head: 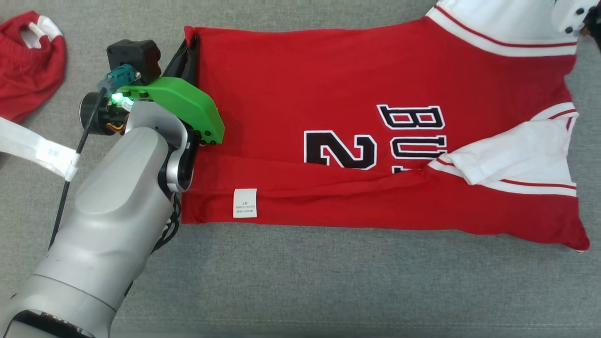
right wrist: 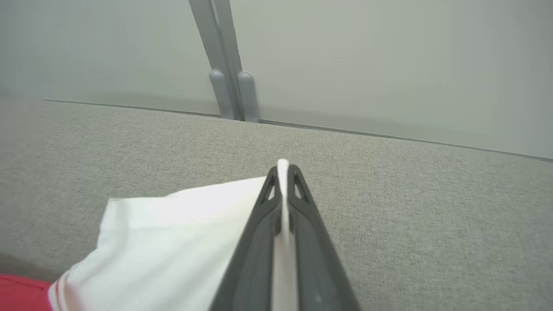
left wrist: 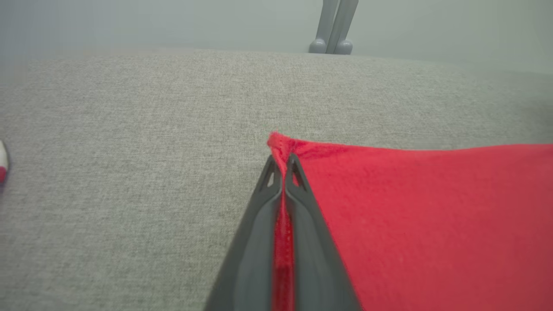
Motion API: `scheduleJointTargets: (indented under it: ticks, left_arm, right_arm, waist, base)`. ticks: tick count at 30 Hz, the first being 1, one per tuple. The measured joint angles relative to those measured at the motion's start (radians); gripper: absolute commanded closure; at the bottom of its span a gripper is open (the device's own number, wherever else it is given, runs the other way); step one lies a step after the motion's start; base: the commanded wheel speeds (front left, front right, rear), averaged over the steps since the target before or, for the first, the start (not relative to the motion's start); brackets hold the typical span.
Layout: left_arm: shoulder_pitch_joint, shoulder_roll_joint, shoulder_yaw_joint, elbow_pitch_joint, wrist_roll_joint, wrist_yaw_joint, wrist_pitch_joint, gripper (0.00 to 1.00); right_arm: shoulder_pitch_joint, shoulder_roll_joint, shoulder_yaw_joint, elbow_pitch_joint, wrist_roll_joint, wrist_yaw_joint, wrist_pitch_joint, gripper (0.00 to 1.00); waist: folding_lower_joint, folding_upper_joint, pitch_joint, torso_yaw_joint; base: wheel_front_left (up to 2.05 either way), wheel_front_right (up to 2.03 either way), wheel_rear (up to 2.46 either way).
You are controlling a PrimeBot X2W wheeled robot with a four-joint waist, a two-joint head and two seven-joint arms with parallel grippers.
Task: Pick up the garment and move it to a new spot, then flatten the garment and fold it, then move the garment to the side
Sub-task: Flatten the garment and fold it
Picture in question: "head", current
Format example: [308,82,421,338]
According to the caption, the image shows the white strap with label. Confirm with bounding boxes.
[0,116,81,183]

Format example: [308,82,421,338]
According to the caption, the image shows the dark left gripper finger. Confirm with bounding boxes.
[186,36,199,88]
[162,39,189,78]

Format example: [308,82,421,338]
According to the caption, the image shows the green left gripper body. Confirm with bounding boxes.
[79,77,225,145]

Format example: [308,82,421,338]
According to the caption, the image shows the left cable with teal plug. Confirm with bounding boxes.
[47,65,141,250]

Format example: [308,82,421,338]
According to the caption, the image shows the red shorts with white stripe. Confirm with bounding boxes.
[0,10,67,123]

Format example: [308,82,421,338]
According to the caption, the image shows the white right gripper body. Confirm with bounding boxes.
[550,0,601,37]

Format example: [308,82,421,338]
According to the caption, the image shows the red white basketball jersey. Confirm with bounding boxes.
[181,0,591,254]

